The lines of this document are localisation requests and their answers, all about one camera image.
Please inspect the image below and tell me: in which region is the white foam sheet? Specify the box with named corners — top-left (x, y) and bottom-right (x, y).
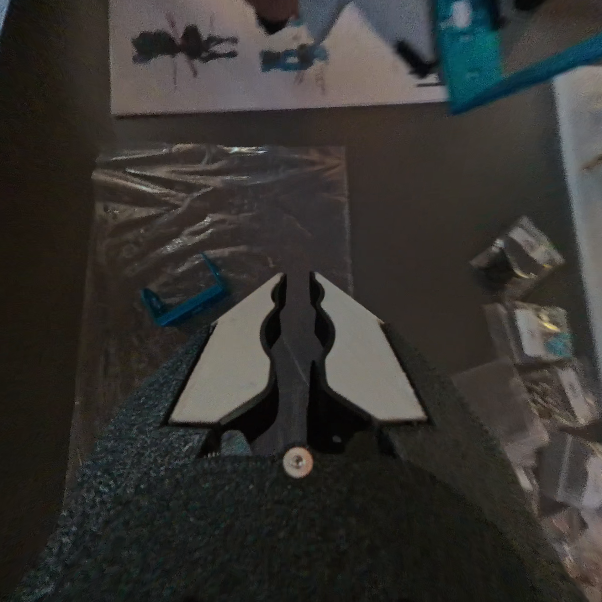
top-left (552, 71), bottom-right (602, 330)

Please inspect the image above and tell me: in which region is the dark grey desk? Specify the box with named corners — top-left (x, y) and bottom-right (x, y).
top-left (0, 0), bottom-right (602, 602)

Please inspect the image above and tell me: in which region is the small teal metal bracket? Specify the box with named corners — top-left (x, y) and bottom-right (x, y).
top-left (140, 253), bottom-right (226, 327)

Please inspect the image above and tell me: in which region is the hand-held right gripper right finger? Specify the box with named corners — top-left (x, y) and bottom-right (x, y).
top-left (307, 271), bottom-right (430, 450)

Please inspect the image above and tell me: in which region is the assembly instruction manual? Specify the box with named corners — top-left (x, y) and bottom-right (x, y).
top-left (109, 0), bottom-right (450, 116)

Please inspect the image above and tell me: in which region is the large clear plastic bag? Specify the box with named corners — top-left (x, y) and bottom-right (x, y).
top-left (66, 143), bottom-right (354, 494)

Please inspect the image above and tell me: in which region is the pile of small hardware bags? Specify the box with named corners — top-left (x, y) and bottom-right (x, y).
top-left (451, 214), bottom-right (602, 602)

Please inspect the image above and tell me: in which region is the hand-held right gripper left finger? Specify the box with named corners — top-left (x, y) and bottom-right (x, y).
top-left (167, 273), bottom-right (288, 445)

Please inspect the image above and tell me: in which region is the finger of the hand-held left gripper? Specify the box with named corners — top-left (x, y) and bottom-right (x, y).
top-left (347, 0), bottom-right (443, 80)

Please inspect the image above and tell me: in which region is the teal metal U bracket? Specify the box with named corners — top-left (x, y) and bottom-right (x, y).
top-left (433, 0), bottom-right (602, 117)

